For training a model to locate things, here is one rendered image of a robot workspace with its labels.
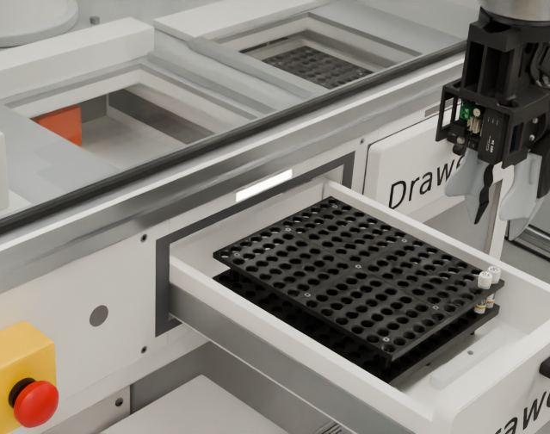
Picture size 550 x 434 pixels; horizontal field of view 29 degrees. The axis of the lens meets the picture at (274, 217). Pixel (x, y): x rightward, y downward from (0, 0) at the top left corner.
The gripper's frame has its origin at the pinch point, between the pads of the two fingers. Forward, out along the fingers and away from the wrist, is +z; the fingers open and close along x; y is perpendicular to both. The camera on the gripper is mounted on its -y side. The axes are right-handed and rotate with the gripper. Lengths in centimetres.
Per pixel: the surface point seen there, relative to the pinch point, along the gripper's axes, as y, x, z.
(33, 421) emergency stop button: 41.2, -15.8, 10.4
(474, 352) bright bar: 3.9, 2.1, 12.6
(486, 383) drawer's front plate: 16.5, 10.4, 4.6
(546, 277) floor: -142, -60, 98
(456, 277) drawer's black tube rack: 1.6, -2.5, 7.3
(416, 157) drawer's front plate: -17.0, -21.2, 7.6
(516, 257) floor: -144, -70, 97
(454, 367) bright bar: 7.3, 2.1, 12.6
